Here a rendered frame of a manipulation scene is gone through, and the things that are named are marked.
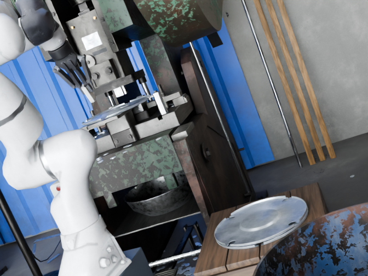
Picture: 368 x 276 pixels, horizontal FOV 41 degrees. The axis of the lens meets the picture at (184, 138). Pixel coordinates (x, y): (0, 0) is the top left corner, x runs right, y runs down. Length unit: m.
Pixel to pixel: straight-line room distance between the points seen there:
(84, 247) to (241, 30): 2.07
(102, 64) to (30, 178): 0.77
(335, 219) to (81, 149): 0.62
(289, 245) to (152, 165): 0.87
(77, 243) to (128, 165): 0.63
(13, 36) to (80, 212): 0.46
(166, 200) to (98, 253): 0.73
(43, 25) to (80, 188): 0.52
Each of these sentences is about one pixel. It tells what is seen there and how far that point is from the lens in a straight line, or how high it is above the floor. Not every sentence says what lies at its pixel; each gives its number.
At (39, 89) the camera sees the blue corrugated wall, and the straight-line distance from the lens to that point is 3.47.
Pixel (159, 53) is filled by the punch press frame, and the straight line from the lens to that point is 2.16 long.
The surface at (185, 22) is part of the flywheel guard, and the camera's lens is 1.72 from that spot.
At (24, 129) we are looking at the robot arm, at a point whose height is 0.89.
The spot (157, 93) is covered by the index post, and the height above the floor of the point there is 0.79.
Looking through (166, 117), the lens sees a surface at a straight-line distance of 1.86.
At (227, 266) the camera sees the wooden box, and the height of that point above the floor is 0.35.
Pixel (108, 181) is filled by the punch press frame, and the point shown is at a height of 0.55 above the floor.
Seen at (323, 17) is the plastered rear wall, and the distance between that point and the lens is 3.07.
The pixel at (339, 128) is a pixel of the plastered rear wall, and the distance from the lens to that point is 3.18.
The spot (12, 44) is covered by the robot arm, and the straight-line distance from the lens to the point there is 1.14.
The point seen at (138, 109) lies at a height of 0.75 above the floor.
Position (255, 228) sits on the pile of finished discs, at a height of 0.37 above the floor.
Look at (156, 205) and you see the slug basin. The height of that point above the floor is 0.37.
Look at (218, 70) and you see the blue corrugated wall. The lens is 3.08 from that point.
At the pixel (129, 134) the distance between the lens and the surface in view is 1.88.
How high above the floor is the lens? 0.94
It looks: 11 degrees down
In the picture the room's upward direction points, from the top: 22 degrees counter-clockwise
